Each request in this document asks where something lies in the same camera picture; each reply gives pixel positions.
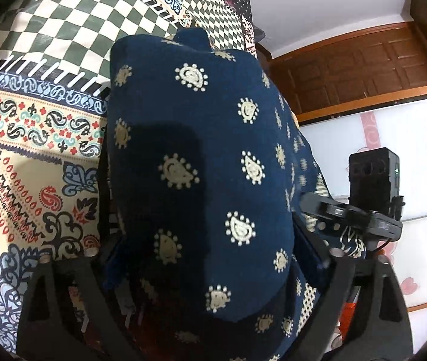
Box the brown wooden door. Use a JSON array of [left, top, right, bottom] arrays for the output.
[[256, 22, 427, 125]]

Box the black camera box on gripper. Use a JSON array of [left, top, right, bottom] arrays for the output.
[[349, 147, 401, 215]]

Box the white wardrobe with pink decals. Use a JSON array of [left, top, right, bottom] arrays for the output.
[[298, 93, 427, 352]]

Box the patchwork patterned bed sheet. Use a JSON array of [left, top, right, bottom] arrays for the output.
[[0, 0, 254, 353]]

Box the navy patterned hooded jacket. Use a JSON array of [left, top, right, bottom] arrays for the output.
[[107, 29, 365, 360]]

